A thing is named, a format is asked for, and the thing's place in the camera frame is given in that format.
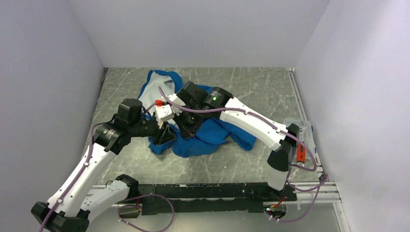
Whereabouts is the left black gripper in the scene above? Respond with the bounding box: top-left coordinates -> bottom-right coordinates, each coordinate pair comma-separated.
129,116 -> 177,146

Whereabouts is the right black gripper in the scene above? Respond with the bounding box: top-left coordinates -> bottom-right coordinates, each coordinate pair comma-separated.
172,104 -> 205,141

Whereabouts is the blue zip jacket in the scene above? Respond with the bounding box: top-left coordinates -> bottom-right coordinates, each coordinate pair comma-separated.
138,70 -> 256,158

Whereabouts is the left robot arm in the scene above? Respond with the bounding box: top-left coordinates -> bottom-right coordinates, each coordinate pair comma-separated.
31,99 -> 174,232

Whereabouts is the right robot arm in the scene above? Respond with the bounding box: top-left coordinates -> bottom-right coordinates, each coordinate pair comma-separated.
168,82 -> 299,201

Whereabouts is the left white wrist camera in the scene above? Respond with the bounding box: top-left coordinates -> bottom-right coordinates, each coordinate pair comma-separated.
155,104 -> 176,129

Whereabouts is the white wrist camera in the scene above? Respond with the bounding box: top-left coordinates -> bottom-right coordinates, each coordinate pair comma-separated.
155,104 -> 176,129
167,93 -> 186,106

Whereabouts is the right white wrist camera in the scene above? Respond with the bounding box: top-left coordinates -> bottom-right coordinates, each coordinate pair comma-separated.
167,93 -> 186,106

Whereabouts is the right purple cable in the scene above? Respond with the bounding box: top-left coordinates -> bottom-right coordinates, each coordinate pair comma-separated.
158,86 -> 330,224

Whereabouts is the purple cable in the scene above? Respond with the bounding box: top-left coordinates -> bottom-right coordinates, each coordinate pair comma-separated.
38,100 -> 175,232
158,86 -> 330,224

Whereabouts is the orange handled adjustable wrench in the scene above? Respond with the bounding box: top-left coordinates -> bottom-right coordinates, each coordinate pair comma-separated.
296,143 -> 306,166

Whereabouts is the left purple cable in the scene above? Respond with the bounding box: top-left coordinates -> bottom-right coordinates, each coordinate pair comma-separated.
38,100 -> 175,232

